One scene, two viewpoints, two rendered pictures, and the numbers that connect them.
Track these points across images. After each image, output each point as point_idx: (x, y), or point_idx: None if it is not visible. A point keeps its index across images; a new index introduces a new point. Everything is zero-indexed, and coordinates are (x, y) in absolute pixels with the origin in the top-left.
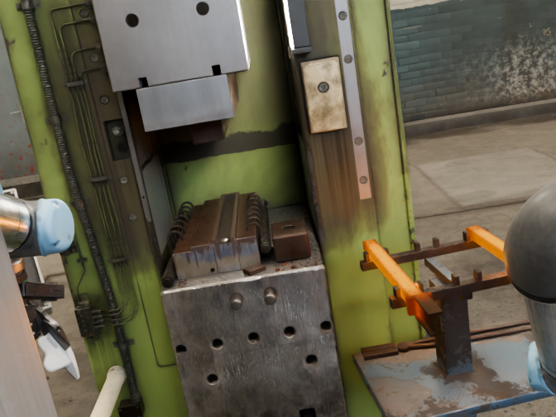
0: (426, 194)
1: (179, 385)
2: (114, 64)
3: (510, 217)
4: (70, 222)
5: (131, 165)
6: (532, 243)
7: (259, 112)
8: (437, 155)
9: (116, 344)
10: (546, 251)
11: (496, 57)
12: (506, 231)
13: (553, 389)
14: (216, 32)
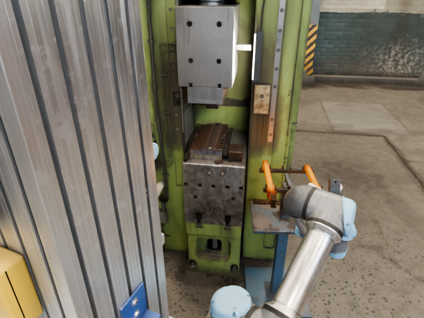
0: (319, 119)
1: (183, 194)
2: (180, 76)
3: (354, 141)
4: (157, 151)
5: (180, 110)
6: (287, 202)
7: (237, 91)
8: (334, 97)
9: (162, 173)
10: (289, 206)
11: (382, 49)
12: (349, 148)
13: (301, 236)
14: (222, 71)
